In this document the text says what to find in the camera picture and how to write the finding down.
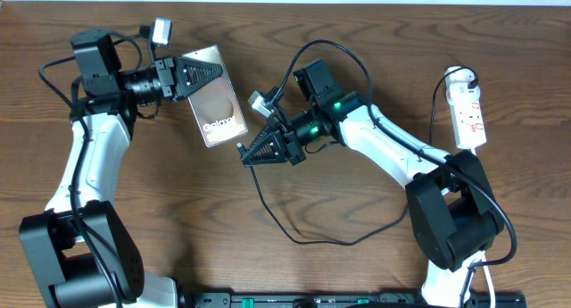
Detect Galaxy S25 Ultra smartphone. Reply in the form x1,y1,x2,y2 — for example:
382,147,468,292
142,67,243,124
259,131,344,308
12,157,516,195
183,45,248,147

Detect black charging cable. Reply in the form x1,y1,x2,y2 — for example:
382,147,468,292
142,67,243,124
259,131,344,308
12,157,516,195
236,66,480,247

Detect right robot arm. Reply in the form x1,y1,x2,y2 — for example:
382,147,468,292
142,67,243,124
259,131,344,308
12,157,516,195
238,60,513,307

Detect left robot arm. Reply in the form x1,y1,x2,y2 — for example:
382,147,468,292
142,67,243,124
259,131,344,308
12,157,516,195
19,29,225,307

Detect white power strip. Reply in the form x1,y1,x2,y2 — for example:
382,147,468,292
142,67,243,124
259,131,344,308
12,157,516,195
444,66,486,152

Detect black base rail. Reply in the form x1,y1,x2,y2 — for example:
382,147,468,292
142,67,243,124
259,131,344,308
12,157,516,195
178,291,527,308

